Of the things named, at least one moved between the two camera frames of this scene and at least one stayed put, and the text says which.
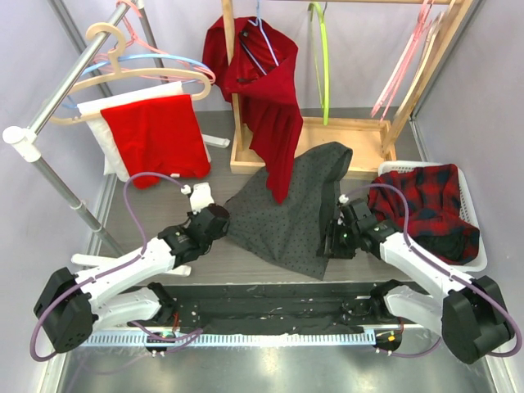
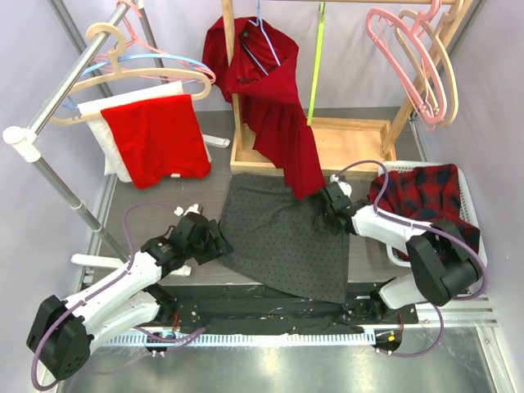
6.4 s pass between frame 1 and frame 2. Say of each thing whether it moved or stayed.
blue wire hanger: stayed
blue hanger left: stayed
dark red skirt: moved
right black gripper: moved
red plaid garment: stayed
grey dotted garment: moved
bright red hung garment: stayed
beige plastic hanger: moved
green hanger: moved
